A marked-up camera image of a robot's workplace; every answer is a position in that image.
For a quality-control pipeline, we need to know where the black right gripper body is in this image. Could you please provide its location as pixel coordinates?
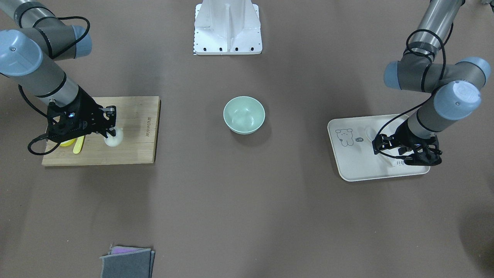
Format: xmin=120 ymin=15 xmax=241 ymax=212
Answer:
xmin=47 ymin=87 xmax=109 ymax=142

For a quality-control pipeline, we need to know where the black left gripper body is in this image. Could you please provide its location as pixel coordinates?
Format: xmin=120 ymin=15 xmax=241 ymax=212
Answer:
xmin=372 ymin=121 xmax=442 ymax=166

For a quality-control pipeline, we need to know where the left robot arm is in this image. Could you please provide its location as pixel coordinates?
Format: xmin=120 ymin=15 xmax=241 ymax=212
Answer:
xmin=372 ymin=0 xmax=492 ymax=166

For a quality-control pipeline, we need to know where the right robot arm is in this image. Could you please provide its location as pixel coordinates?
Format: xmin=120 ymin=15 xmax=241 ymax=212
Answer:
xmin=0 ymin=0 xmax=122 ymax=143

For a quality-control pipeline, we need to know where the mint green bowl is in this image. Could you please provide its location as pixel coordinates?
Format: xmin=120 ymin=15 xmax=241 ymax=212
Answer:
xmin=223 ymin=96 xmax=266 ymax=134

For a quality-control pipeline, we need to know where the wooden cutting board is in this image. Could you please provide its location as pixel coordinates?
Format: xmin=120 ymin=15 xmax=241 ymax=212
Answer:
xmin=42 ymin=96 xmax=161 ymax=166

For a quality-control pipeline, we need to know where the yellow plastic knife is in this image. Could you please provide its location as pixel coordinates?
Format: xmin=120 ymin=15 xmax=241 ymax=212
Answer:
xmin=73 ymin=136 xmax=85 ymax=154

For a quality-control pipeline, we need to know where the white rectangular tray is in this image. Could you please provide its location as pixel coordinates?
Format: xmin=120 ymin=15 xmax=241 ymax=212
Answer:
xmin=327 ymin=114 xmax=430 ymax=182

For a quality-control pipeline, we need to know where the grey folded cloth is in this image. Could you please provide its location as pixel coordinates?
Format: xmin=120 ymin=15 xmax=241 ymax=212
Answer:
xmin=100 ymin=246 xmax=155 ymax=278

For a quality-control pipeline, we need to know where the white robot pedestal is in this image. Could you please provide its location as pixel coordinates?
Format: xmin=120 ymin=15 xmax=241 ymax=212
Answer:
xmin=193 ymin=0 xmax=263 ymax=55

